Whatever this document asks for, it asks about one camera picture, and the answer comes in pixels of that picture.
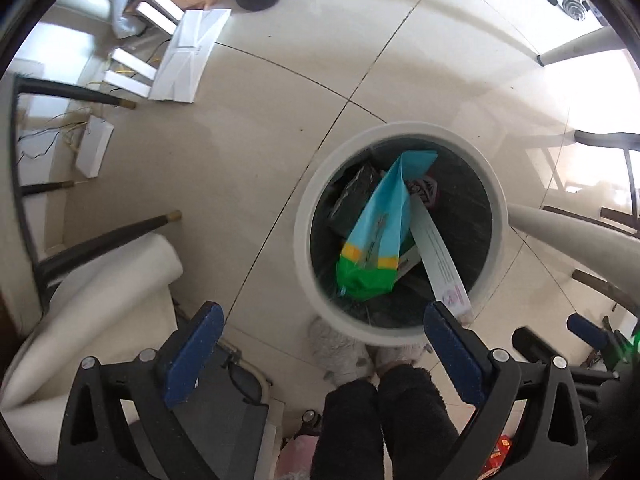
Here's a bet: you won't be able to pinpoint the large white flat carton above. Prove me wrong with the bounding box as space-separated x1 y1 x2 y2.
148 8 233 105

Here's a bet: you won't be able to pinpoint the long white box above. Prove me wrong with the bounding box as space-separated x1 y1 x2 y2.
409 195 475 325

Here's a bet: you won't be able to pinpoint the black plastic pouch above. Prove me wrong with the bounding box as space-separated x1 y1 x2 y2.
327 162 384 238

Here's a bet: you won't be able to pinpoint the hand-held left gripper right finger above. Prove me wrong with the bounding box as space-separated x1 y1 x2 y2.
423 301 590 480

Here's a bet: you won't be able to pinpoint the pink cloth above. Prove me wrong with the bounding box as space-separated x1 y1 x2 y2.
276 434 322 480

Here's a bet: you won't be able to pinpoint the black fleece pants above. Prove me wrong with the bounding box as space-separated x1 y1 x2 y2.
310 364 461 480

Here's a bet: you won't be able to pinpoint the teal green snack bag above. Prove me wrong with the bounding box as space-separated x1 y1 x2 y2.
336 150 440 302

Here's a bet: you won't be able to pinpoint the grey flat case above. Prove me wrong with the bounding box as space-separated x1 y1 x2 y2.
172 352 275 480

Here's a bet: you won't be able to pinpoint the white trash bin black liner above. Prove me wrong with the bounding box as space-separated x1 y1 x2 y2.
294 121 510 347

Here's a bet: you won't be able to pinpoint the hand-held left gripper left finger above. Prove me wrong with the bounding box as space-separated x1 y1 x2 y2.
56 301 225 480

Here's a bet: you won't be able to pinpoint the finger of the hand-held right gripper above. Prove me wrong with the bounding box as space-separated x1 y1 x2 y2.
511 327 617 382
566 312 626 358

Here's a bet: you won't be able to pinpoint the small white box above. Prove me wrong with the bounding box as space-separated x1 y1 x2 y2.
135 0 184 28
75 114 115 179
102 47 157 99

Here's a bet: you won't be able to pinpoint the wood edged table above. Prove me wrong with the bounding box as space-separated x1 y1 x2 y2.
507 24 640 311

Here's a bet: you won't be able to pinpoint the black eyeglasses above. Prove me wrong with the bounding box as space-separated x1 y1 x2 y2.
220 351 269 407

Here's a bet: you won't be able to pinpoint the orange printed carton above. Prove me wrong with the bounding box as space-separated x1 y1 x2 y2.
482 434 513 478

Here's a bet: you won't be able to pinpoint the grey fluffy slipper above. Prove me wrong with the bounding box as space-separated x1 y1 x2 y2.
306 316 374 386
375 341 434 377

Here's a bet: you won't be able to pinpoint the chair with brass tipped legs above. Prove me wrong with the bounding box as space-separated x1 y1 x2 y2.
12 74 182 306

